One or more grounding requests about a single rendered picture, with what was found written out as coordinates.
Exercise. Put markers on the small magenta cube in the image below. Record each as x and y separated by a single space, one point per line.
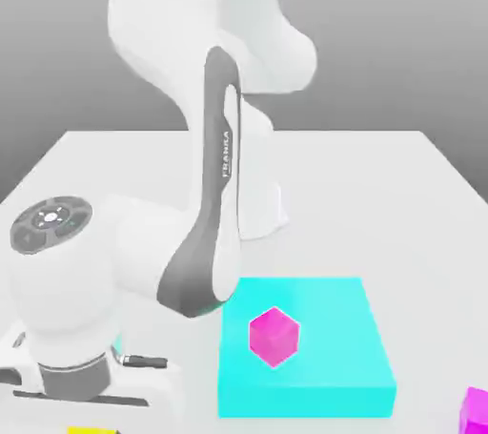
475 413

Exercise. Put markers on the small yellow cube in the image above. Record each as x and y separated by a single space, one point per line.
92 431

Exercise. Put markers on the large cyan box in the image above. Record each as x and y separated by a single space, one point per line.
328 357

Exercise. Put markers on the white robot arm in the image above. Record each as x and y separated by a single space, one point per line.
160 22

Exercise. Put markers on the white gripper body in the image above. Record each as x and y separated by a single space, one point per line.
152 415

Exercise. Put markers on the small pink cube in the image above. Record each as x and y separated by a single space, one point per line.
273 338

